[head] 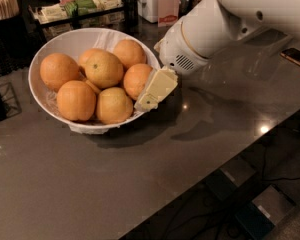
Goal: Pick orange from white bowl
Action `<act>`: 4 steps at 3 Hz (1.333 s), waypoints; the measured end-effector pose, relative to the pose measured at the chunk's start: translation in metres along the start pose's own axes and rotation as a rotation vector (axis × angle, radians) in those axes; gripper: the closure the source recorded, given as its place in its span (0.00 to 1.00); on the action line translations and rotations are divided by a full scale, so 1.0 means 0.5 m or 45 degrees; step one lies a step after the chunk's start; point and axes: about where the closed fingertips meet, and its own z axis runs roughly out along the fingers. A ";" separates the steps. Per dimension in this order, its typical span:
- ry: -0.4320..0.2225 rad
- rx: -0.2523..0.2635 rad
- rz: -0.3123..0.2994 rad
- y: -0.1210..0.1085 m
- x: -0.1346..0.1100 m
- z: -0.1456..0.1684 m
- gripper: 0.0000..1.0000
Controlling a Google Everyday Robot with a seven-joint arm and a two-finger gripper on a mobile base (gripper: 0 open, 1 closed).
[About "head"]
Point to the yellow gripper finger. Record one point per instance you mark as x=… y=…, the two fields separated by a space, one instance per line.
x=160 y=83
x=158 y=45

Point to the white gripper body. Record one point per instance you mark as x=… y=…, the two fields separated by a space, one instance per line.
x=176 y=50

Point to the orange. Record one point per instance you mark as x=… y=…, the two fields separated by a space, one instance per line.
x=57 y=69
x=104 y=69
x=135 y=79
x=130 y=53
x=113 y=106
x=76 y=101
x=86 y=55

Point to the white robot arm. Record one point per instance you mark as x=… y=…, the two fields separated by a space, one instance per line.
x=208 y=28

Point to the white bowl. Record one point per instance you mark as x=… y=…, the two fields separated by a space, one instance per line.
x=73 y=40

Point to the white card with red logo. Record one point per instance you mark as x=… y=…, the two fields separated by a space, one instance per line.
x=168 y=11

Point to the white paper napkin liner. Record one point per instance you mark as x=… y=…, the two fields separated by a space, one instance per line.
x=105 y=39

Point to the small orange hidden underneath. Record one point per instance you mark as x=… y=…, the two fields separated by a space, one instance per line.
x=96 y=90

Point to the black tray of tea packets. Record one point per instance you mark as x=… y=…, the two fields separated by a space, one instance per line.
x=106 y=12

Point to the blue grey box upper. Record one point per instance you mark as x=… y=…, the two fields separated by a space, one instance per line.
x=228 y=178

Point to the blue grey box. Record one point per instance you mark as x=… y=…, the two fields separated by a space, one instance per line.
x=228 y=178
x=263 y=213

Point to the smartphone on counter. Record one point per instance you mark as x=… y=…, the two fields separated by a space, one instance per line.
x=291 y=54

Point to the black rubber mat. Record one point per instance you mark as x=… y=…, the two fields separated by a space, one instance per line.
x=9 y=64

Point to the blue grey box lower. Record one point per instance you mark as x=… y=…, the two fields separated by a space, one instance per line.
x=263 y=213

